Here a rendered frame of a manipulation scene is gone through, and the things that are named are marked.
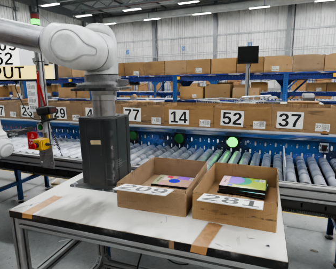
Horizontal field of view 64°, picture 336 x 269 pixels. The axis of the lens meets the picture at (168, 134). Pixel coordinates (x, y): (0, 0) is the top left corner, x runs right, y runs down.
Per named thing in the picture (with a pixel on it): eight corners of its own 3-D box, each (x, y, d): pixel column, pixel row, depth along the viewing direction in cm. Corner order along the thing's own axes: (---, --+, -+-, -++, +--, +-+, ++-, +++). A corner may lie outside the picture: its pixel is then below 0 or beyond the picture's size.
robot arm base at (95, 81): (123, 87, 116) (122, 73, 115) (74, 88, 120) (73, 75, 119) (134, 86, 134) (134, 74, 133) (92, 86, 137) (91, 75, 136)
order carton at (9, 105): (-8, 118, 285) (-11, 102, 281) (16, 115, 311) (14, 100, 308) (19, 119, 270) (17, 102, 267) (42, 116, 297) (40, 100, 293)
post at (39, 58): (40, 167, 186) (25, 31, 169) (46, 165, 191) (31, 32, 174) (54, 169, 182) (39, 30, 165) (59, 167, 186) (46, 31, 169)
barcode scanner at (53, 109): (52, 122, 168) (48, 105, 166) (37, 124, 173) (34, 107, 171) (59, 120, 174) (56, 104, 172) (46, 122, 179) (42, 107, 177)
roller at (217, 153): (196, 179, 149) (196, 170, 148) (215, 155, 196) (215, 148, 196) (204, 180, 147) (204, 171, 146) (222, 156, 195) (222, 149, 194)
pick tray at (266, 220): (191, 218, 97) (191, 192, 95) (214, 181, 132) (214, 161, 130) (277, 233, 86) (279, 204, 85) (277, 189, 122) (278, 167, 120)
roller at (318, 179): (316, 194, 128) (317, 183, 127) (305, 163, 175) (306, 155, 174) (328, 195, 126) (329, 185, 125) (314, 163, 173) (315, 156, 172)
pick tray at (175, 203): (116, 206, 107) (114, 182, 105) (153, 175, 142) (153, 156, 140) (185, 218, 97) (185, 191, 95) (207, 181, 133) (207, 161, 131)
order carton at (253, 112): (213, 129, 199) (213, 105, 195) (221, 123, 225) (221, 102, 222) (270, 132, 184) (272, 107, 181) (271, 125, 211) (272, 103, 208)
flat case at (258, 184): (265, 194, 108) (265, 190, 108) (218, 188, 115) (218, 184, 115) (266, 182, 121) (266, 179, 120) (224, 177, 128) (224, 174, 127)
